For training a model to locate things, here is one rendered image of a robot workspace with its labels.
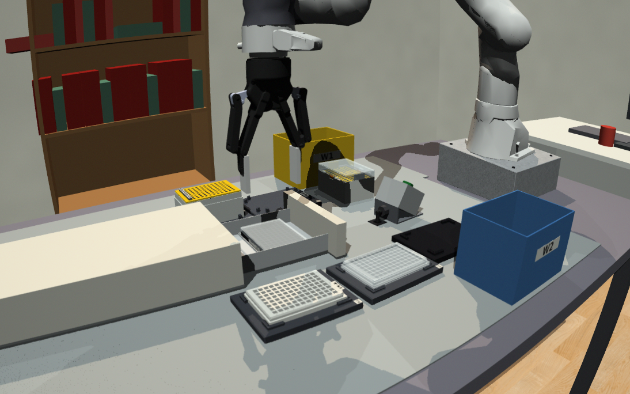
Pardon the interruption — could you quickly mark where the yellow open-top bin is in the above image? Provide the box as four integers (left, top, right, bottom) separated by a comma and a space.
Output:
273, 127, 354, 190

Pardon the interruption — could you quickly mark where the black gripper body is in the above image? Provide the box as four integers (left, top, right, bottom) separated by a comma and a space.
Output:
244, 57, 293, 112

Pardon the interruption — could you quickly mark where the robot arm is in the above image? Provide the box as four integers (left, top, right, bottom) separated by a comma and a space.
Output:
237, 0, 535, 162

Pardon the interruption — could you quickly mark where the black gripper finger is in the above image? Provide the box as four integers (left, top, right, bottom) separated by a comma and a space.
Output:
276, 87, 312, 184
226, 90, 270, 194

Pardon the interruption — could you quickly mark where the blue open-top bin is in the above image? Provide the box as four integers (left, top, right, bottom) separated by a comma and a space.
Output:
454, 190, 575, 306

